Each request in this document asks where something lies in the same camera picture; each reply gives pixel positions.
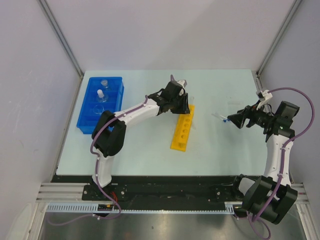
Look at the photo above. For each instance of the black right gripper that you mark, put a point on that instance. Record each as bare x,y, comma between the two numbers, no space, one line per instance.
249,112

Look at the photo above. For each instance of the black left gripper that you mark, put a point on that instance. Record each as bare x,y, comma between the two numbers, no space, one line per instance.
184,108

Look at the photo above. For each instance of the yellow test tube rack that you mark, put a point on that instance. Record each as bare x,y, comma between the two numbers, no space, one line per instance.
182,130

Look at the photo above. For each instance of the blue divided plastic bin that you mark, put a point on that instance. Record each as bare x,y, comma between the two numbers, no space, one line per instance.
87,120

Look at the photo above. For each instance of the glass flask with white stopper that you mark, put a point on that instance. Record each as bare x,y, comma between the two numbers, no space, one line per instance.
102,97

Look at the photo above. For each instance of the small clear glass flask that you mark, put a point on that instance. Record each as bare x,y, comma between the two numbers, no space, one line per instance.
105,84

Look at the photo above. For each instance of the clear glass beaker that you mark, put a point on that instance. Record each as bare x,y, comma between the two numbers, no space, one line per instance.
98,109

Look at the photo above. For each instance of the clear glass test tube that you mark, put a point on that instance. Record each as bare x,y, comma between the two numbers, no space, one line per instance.
191,100

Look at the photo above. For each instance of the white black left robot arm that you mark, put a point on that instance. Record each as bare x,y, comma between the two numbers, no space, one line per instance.
109,134

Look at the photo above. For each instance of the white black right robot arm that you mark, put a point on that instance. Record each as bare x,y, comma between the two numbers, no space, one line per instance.
272,192

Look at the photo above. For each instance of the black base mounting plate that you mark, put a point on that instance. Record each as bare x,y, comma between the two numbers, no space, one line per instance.
172,192

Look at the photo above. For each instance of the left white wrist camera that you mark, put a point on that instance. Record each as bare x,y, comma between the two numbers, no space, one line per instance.
183,84

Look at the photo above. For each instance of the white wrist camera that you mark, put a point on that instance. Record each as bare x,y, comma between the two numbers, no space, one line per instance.
263,98
183,84

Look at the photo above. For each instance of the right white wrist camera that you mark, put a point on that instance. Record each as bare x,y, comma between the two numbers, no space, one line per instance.
263,98

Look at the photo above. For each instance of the white slotted cable duct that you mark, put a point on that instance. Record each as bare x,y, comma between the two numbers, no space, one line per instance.
104,208

